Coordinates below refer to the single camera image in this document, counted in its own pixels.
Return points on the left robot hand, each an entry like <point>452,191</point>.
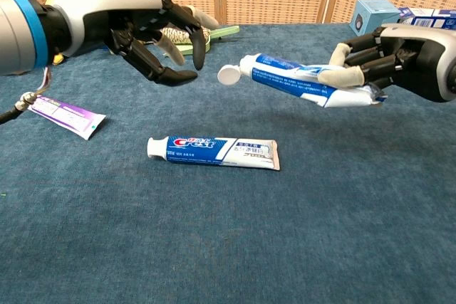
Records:
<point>107,1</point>

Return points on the blue white toothpaste tube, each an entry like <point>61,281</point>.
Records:
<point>278,74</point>

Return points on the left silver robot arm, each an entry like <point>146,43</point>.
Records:
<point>14,33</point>

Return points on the purple white toothpaste tube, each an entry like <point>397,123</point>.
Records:
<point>71,117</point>

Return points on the light blue cardboard box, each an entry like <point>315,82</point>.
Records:
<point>374,12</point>

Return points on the blue white carton box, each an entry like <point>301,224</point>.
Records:
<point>427,19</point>

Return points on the light green dustpan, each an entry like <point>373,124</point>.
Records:
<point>224,30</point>

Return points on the teal table cloth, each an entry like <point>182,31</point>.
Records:
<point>228,233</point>

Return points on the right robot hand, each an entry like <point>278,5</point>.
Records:
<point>420,65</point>

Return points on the blue Crest toothpaste tube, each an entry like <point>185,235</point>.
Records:
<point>213,151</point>

